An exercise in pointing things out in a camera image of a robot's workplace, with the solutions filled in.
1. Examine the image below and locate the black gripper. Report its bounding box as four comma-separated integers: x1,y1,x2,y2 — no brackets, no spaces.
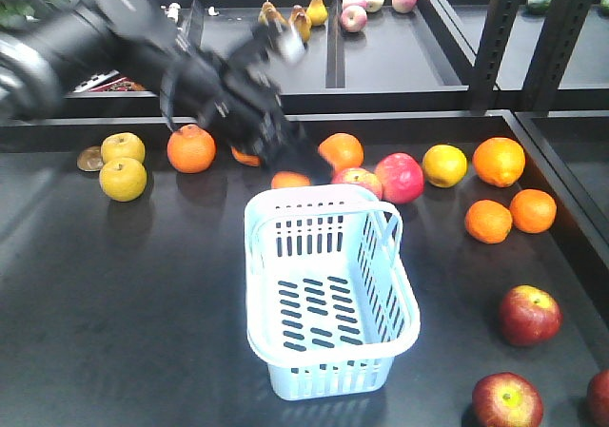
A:
199,21,333,184

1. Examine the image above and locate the light blue plastic basket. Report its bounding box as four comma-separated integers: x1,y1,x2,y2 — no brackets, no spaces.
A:
244,184,421,400

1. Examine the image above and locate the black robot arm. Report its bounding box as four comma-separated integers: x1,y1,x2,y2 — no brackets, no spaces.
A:
1,0,333,184

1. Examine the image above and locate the pink red apple left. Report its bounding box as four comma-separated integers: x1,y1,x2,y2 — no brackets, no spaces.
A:
331,167,383,200

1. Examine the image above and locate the pink red apple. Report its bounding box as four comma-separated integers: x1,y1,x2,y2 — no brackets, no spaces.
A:
374,152,424,204
331,167,383,200

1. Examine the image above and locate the pink red apple right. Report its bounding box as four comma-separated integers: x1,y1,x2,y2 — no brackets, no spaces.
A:
374,152,424,204

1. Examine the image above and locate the yellow orange citrus fruit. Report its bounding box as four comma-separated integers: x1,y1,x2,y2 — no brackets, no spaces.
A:
422,145,468,188

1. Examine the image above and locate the large orange right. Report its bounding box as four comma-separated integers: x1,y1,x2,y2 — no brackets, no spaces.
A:
472,137,525,187

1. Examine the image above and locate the small orange lower left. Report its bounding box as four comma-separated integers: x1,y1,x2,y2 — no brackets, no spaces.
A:
464,200,513,244

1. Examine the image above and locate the small orange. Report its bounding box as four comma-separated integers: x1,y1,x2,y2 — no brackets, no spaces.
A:
464,200,513,244
509,189,557,234

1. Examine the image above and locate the small orange lower right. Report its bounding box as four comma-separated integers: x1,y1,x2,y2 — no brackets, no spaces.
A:
509,189,557,234

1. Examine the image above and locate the dark red apple upper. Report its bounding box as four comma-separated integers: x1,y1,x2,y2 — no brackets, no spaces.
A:
499,284,563,347

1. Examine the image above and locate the dark red apple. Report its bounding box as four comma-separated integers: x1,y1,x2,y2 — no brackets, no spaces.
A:
499,284,563,347
472,372,544,426

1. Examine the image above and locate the dark red apple lower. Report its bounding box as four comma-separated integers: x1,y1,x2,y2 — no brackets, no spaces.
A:
472,372,544,426

